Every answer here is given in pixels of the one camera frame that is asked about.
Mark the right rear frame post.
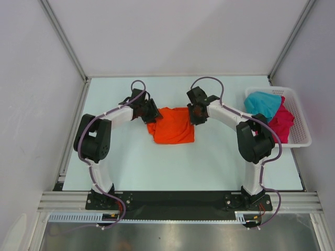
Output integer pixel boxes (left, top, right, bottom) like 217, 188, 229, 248
267, 0, 318, 83

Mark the aluminium frame rail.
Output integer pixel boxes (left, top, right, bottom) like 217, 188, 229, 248
38, 191, 323, 214

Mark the orange t-shirt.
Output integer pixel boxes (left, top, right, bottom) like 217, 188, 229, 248
147, 107, 195, 144

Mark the frame post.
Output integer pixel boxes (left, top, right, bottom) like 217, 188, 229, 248
267, 0, 318, 83
38, 0, 88, 83

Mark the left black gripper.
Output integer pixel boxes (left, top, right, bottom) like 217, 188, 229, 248
139, 98, 163, 124

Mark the left rear frame post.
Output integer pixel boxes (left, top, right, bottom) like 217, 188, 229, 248
38, 0, 88, 83

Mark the teal t-shirt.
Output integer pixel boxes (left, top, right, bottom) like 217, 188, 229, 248
244, 92, 282, 122

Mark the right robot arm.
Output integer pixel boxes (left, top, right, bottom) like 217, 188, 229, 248
187, 87, 275, 210

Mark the white slotted cable duct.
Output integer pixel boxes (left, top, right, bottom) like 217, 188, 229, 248
48, 212, 260, 224

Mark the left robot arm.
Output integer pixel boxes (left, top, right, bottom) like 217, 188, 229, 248
73, 88, 162, 209

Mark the magenta t-shirt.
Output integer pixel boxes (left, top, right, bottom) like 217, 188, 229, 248
269, 96, 295, 144

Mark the white plastic basket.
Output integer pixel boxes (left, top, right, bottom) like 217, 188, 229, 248
245, 86, 312, 149

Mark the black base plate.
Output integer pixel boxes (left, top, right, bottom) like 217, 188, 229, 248
85, 191, 273, 220

